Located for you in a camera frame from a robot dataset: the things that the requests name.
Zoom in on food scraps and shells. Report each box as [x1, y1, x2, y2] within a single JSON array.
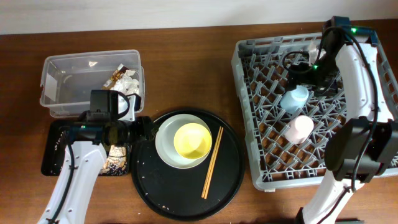
[[51, 126, 129, 174]]

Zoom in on blue plastic cup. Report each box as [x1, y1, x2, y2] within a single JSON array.
[[280, 85, 309, 114]]

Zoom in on yellow bowl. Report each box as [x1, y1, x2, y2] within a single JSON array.
[[174, 123, 212, 160]]

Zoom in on white napkin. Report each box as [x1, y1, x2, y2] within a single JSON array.
[[111, 70, 140, 96]]

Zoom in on pink plastic cup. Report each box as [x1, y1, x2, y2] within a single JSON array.
[[284, 115, 314, 144]]

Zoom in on brown snack wrapper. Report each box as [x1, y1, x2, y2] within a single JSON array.
[[101, 64, 128, 90]]

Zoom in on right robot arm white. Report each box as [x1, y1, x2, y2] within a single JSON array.
[[284, 16, 397, 223]]

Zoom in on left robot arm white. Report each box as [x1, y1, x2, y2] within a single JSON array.
[[39, 90, 150, 223]]

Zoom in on clear plastic waste bin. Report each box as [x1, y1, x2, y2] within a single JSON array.
[[40, 50, 146, 118]]

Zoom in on grey dishwasher rack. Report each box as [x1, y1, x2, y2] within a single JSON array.
[[231, 28, 398, 192]]

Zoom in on grey round plate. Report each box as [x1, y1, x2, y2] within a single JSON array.
[[155, 114, 210, 169]]

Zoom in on round black serving tray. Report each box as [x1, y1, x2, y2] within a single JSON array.
[[130, 109, 245, 221]]

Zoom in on black rectangular tray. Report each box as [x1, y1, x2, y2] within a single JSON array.
[[40, 119, 134, 177]]

